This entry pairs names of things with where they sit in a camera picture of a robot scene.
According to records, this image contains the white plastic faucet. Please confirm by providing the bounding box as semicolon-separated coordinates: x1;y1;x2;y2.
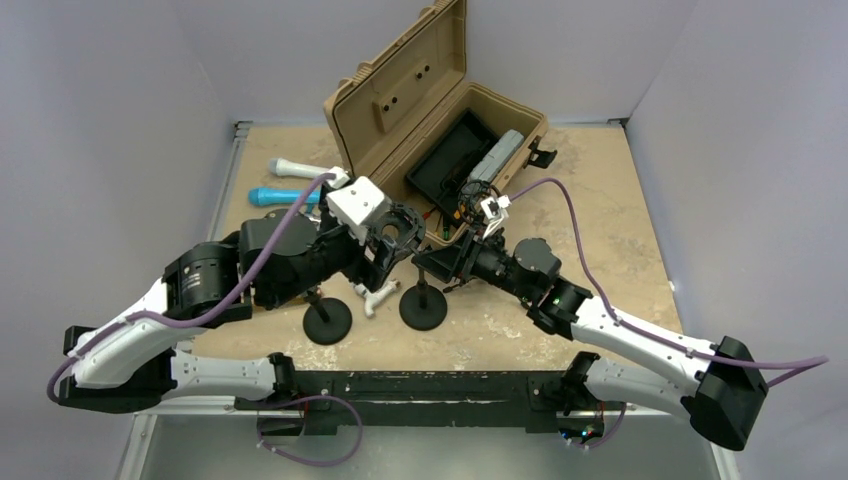
353;279;400;318

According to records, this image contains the black tripod shock mount stand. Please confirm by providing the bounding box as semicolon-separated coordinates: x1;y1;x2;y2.
442;181;503;294

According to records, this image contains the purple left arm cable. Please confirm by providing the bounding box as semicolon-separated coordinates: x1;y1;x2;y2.
46;172;339;404

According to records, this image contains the tan plastic tool case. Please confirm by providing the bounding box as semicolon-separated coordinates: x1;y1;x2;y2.
324;1;555;248

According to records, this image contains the grey plastic bit box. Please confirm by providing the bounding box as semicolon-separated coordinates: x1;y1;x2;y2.
467;129;525;183

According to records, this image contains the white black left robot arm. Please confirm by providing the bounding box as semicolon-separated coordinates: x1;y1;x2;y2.
47;209;395;414

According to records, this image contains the black round-base clip stand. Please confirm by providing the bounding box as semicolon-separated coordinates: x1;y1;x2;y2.
302;290;353;346

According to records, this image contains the white mesh-head microphone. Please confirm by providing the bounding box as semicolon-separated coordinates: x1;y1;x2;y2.
268;158;351;188

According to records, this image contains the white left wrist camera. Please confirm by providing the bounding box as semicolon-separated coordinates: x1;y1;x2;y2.
322;166;392;245

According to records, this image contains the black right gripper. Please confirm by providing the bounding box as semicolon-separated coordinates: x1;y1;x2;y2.
413;227;533;302

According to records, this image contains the black mounting base plate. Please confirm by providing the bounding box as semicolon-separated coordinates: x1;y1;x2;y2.
234;371;620;442

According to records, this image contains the black round-base shock mount stand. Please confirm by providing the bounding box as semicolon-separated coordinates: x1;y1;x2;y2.
365;201;448;332

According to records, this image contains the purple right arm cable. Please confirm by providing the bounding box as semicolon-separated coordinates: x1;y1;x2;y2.
508;177;829;389

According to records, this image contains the blue microphone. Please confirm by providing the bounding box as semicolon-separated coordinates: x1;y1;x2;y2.
247;187;321;207

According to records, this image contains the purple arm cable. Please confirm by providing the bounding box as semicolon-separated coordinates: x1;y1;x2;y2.
46;172;339;404
508;177;829;389

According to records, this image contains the black tool tray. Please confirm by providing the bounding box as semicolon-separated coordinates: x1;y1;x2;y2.
405;108;498;209

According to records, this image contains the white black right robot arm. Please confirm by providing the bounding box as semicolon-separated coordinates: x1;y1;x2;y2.
412;233;769;451

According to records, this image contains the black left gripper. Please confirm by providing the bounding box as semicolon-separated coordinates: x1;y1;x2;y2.
268;185;407;309

